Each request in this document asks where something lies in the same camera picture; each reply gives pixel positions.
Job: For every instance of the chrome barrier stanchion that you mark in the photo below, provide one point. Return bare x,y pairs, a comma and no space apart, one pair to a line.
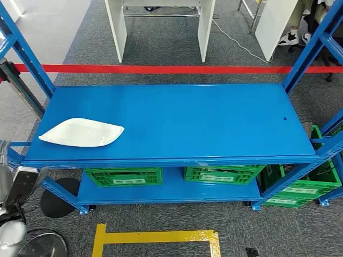
45,246

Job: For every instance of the black robot foot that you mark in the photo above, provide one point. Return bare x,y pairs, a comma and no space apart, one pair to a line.
251,252

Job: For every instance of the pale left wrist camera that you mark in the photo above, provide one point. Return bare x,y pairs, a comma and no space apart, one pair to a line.
20,188

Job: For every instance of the green plastic crate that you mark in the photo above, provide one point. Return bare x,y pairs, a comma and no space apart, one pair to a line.
125,176
222,175
302,189
284,202

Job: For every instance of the white curved plastic part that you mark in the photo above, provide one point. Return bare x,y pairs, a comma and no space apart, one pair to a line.
80,133

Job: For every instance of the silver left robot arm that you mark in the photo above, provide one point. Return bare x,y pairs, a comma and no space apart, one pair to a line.
10,236

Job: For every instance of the white desk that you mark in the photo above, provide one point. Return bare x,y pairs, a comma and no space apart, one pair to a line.
118,32

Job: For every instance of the metal table frame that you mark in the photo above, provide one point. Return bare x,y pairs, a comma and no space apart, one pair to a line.
256,16

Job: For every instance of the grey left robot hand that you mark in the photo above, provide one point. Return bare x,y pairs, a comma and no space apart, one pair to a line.
5,184

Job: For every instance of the blue metal shelf rack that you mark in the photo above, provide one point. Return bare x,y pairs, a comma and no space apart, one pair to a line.
331,197
174,124

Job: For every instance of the red barrier belt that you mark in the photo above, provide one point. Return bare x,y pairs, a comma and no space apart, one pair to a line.
160,69

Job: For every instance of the white desk panel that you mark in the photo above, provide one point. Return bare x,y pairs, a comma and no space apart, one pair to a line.
273,25

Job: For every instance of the yellow floor tape square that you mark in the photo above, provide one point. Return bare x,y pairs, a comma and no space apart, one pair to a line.
160,237

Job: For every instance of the black office chair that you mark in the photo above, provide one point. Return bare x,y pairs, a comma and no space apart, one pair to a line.
312,21

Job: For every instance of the person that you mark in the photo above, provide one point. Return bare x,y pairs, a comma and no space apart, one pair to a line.
297,14

